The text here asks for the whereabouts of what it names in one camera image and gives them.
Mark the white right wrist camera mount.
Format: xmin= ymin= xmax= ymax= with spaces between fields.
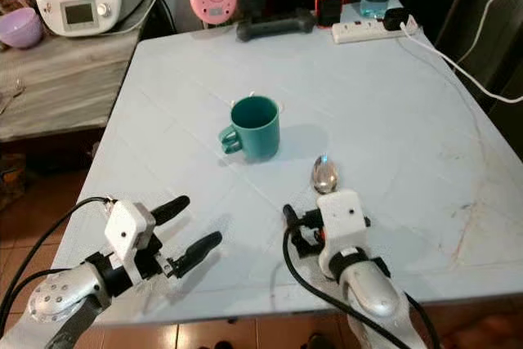
xmin=316 ymin=190 xmax=369 ymax=276

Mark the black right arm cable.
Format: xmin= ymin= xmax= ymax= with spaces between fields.
xmin=282 ymin=226 xmax=442 ymax=349

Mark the white power strip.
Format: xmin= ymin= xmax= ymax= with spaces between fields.
xmin=332 ymin=16 xmax=424 ymax=45

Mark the steel spoon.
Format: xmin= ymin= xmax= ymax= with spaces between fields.
xmin=311 ymin=154 xmax=339 ymax=195

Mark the white power strip cable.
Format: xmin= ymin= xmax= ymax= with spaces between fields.
xmin=405 ymin=26 xmax=523 ymax=105

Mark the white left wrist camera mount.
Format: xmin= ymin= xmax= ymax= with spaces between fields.
xmin=105 ymin=199 xmax=158 ymax=284

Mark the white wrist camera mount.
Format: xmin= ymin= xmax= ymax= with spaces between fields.
xmin=105 ymin=199 xmax=158 ymax=284
xmin=316 ymin=190 xmax=369 ymax=276

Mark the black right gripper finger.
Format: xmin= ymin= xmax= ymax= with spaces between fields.
xmin=283 ymin=204 xmax=303 ymax=250

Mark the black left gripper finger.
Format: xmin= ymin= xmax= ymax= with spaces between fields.
xmin=153 ymin=195 xmax=190 ymax=222
xmin=177 ymin=232 xmax=222 ymax=276

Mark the black dumbbell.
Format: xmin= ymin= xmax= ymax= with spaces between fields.
xmin=235 ymin=8 xmax=315 ymax=43

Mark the purple plastic bowl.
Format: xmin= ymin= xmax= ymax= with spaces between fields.
xmin=0 ymin=8 xmax=43 ymax=50

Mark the black plug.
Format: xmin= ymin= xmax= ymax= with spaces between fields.
xmin=384 ymin=7 xmax=413 ymax=31

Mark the steel fork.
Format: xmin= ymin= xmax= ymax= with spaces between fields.
xmin=0 ymin=79 xmax=27 ymax=117

